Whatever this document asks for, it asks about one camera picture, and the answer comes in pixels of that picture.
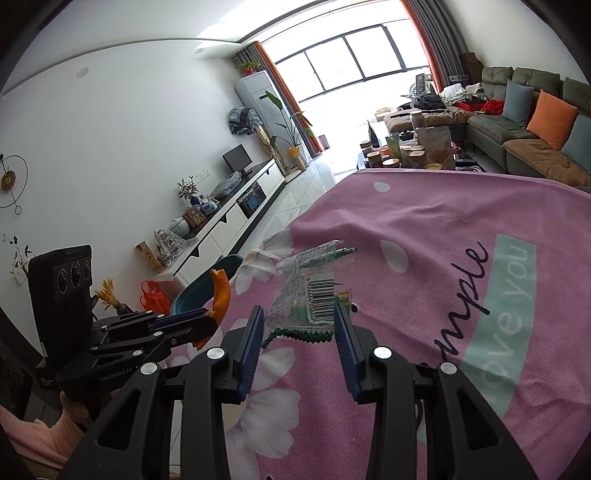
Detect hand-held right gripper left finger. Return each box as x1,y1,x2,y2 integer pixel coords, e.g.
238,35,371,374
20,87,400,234
58,305,266,480

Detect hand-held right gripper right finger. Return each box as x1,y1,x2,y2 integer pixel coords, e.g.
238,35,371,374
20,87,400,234
333,302,539,480

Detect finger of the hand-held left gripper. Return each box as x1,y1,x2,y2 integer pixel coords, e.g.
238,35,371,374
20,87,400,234
92,308,213,333
90,320,220,356

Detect dark blue trash bin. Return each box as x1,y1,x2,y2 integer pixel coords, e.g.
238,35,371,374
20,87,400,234
171,254,245,319

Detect orange peel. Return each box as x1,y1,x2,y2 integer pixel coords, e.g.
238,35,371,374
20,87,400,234
196,268,230,350

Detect clear green printed wrapper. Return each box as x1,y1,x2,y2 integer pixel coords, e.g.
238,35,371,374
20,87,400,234
262,240,358,344

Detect person's left forearm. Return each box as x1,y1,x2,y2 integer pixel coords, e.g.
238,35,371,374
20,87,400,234
0,392,100,474

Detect orange plastic bag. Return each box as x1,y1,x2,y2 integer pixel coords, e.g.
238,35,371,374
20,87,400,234
141,280,174,315

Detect dried wheat dark vase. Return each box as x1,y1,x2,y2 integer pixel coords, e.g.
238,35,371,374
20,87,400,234
95,278,134,317

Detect tan patterned box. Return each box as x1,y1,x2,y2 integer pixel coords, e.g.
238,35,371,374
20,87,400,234
135,241,163,274

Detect clear wrapped ornament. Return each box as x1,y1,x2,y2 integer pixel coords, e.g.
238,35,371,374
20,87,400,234
154,229,188,267

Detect white tv cabinet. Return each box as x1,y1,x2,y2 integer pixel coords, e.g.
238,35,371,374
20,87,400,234
173,157,284,287

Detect small plant blue vase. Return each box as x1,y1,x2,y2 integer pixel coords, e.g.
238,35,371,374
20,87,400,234
177,178,200,206

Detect black appliance blue display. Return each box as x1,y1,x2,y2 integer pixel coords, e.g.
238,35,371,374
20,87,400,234
238,182,266,219

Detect clear plastic bag bundle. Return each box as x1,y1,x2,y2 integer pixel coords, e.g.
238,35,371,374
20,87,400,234
211,172,243,199

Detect pink floral blanket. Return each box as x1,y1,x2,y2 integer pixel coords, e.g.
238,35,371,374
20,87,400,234
161,168,591,480

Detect black monitor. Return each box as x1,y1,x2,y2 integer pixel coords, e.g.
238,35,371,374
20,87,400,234
222,144,254,178

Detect floor fan with cloth cover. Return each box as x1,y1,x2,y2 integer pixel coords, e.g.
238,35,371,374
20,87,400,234
228,106,278,160

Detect group of glass jars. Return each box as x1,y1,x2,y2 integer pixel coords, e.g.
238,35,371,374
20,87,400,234
360,111,444,171

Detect beige snack bag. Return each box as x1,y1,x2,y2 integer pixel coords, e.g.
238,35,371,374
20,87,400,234
416,127,455,171

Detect glass coffee table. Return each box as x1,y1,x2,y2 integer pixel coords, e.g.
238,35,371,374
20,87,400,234
355,134,485,174

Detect tall green plant white vase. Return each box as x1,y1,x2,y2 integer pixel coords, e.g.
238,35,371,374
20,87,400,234
264,90,317,172

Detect white standing air conditioner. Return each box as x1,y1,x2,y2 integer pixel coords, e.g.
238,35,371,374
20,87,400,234
235,71,301,171

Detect grey orange curtain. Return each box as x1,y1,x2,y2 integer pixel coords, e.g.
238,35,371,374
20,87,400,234
399,0,465,88
235,41,324,155

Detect olive green sectional sofa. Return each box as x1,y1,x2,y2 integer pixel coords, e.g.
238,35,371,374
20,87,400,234
383,66,591,195

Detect pile of clothes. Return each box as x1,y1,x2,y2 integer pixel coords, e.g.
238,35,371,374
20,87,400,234
438,82,488,104

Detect large window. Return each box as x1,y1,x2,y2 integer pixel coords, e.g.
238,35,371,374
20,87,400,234
272,23,432,100

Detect blue-grey cushion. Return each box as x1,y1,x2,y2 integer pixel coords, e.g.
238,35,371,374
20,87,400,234
561,114,591,171
502,78,535,127

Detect orange cushion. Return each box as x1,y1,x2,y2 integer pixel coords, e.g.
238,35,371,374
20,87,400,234
526,90,579,151

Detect dried branch wall decoration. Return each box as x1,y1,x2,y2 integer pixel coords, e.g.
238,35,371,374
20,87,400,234
2,233,35,280

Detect round metal wall clock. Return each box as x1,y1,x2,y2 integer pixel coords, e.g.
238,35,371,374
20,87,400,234
0,154,29,215

